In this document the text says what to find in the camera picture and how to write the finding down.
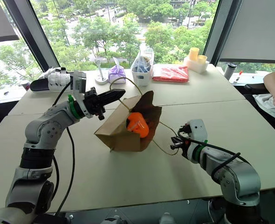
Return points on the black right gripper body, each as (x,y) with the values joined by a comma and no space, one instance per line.
(184,145)

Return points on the white bin with blue items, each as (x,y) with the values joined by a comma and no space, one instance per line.
(141,74)

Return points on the black cylindrical bottle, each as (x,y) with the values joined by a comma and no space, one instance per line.
(229,72)

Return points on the red folded plastic sheet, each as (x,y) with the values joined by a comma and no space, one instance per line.
(171,73)

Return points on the small paper cup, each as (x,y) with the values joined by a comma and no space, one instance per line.
(25,85)

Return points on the black and white slipper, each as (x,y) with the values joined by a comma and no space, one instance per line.
(40,85)

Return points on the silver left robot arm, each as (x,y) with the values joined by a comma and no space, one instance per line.
(40,133)

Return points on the orange bell pepper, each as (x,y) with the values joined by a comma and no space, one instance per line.
(139,126)

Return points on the seated person's body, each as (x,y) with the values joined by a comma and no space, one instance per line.
(268,105)

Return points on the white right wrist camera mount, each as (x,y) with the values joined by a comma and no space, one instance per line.
(198,130)

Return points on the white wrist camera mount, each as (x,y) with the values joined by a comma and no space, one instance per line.
(79,80)
(198,130)

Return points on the red marker pen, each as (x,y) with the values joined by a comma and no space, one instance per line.
(237,77)

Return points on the white stand with round base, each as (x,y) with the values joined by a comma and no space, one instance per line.
(101,74)

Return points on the person's bare forearm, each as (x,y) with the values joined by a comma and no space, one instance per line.
(271,80)

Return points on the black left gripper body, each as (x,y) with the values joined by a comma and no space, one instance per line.
(92,100)

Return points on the white box holding cups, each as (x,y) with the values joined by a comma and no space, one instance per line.
(195,66)

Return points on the tall yellow plastic cup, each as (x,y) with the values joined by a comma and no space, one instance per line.
(194,54)

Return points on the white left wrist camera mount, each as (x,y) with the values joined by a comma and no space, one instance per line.
(79,80)

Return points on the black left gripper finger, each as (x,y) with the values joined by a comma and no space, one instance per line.
(112,93)
(110,100)

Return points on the purple tissue pack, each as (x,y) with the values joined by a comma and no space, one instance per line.
(116,73)

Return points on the grey roller blind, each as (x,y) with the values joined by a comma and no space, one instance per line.
(256,30)
(0,21)

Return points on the short yellow plastic cup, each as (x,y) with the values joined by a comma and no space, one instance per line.
(201,59)

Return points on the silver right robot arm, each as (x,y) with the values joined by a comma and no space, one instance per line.
(235,173)

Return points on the crumpled clear plastic wrap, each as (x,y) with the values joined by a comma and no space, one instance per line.
(52,71)

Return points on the dark window frame post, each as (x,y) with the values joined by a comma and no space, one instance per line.
(215,30)
(32,37)

